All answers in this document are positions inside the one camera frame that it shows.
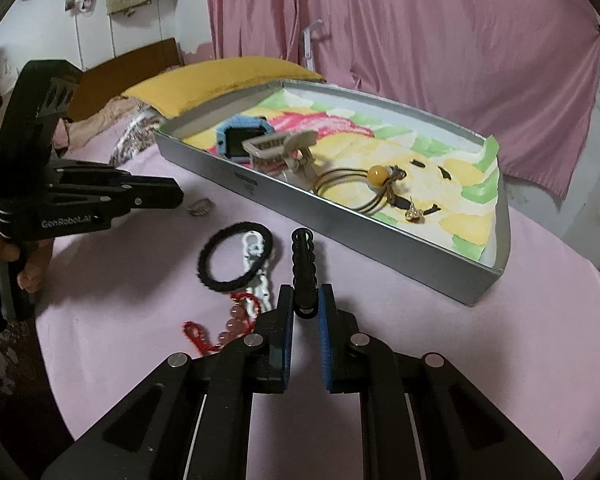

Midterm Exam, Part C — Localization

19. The silver ring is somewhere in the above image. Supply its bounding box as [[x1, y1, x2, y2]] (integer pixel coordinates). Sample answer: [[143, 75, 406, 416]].
[[187, 197, 216, 218]]

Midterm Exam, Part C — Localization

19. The black beaded hair tie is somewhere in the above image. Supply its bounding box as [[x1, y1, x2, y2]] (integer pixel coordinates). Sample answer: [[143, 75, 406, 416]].
[[290, 226, 322, 320]]

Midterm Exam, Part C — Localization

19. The pink bed sheet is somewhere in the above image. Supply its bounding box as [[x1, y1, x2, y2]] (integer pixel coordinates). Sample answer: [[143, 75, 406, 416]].
[[36, 148, 600, 479]]

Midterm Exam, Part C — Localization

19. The black fuzzy hair tie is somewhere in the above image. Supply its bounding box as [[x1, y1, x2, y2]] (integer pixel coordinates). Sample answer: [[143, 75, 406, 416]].
[[196, 220, 275, 294]]

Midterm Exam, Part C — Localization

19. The yellow pillow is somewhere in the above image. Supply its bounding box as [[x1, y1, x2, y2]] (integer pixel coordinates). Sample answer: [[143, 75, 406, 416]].
[[121, 56, 325, 119]]

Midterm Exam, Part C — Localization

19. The brown wooden headboard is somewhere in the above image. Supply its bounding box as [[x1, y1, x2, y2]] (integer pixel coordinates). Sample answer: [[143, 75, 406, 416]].
[[67, 38, 182, 122]]

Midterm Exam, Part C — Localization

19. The floral satin pillow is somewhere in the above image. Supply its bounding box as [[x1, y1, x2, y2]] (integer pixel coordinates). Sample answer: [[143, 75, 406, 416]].
[[108, 107, 166, 167]]

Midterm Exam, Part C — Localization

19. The white chain with clasp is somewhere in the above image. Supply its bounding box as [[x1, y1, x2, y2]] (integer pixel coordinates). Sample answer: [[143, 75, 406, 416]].
[[239, 231, 273, 317]]

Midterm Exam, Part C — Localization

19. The pink curtain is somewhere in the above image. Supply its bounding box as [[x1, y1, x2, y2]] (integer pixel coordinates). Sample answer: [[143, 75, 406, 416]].
[[208, 0, 600, 197]]

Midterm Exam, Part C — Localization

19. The person's left hand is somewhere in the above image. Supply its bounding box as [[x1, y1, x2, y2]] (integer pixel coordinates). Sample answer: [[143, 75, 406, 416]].
[[0, 237, 54, 294]]

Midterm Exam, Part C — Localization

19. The small gold earring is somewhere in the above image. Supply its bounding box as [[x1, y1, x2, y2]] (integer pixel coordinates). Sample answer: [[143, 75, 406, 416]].
[[405, 200, 424, 223]]

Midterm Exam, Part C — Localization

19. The blue smart watch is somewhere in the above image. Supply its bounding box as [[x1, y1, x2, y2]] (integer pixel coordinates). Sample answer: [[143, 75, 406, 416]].
[[215, 114, 275, 164]]

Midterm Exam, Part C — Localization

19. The red pink bead bracelet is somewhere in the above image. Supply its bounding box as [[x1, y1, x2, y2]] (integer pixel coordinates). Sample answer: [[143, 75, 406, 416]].
[[182, 290, 264, 358]]

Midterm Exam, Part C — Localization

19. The white plastic bracket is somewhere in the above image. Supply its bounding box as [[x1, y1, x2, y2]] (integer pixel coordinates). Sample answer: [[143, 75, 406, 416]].
[[302, 18, 324, 72]]

